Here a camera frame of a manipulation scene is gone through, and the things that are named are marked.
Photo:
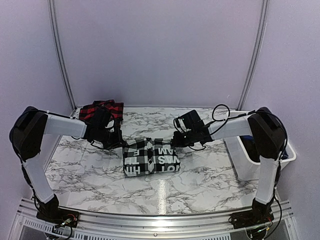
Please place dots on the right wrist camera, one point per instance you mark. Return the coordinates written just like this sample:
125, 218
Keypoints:
191, 121

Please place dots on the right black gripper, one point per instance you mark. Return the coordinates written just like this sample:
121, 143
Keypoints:
177, 142

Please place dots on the left aluminium corner post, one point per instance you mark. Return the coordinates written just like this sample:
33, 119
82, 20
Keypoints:
59, 52

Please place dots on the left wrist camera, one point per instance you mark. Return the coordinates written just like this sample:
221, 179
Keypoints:
103, 119

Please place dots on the right aluminium corner post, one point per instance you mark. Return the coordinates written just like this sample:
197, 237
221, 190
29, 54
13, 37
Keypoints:
262, 23

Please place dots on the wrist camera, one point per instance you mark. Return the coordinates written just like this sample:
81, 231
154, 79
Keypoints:
191, 121
103, 119

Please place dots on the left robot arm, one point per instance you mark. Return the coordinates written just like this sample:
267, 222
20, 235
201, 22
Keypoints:
34, 126

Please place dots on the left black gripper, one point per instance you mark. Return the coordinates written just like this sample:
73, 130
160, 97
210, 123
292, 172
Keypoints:
116, 143

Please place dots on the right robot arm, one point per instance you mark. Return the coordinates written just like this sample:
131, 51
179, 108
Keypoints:
267, 130

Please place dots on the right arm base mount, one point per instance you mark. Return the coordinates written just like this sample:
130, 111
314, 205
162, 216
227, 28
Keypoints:
258, 214

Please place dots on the black white plaid shirt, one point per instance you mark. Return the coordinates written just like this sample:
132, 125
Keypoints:
145, 156

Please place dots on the white plastic bin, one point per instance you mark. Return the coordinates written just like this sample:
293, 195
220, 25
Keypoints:
245, 168

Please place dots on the red black plaid shirt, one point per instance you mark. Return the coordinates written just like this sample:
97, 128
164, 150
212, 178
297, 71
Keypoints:
116, 108

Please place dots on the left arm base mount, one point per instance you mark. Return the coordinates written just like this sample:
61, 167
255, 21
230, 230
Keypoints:
51, 212

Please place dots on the blue plaid shirt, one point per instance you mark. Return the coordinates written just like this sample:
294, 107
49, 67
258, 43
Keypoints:
284, 154

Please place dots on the aluminium front frame rail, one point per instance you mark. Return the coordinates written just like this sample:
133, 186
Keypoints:
110, 226

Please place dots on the aluminium corner post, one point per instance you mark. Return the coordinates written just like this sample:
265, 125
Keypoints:
59, 52
262, 23

